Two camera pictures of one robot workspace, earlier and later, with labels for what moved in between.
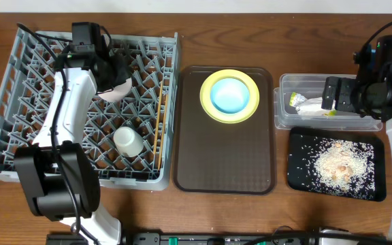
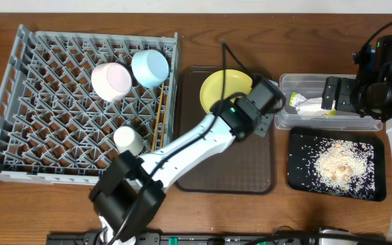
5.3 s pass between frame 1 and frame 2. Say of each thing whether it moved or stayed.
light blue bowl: moved
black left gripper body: moved
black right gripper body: stayed
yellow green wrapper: stayed
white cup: stayed
